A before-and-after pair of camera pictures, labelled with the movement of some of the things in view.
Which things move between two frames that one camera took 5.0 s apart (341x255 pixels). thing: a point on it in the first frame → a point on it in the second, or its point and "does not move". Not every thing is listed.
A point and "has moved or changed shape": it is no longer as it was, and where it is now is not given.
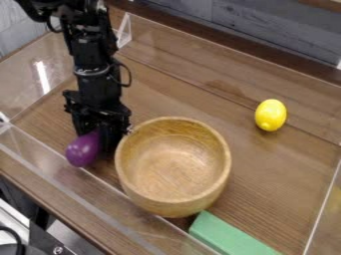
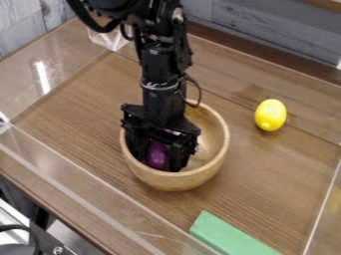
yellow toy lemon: x=271 y=115 does not move
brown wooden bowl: x=173 y=163 has moved or changed shape
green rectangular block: x=224 y=235 does not move
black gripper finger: x=84 y=126 → x=140 y=132
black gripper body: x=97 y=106 → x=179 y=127
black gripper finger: x=112 y=137 → x=183 y=148
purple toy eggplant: x=82 y=148 → x=158 y=154
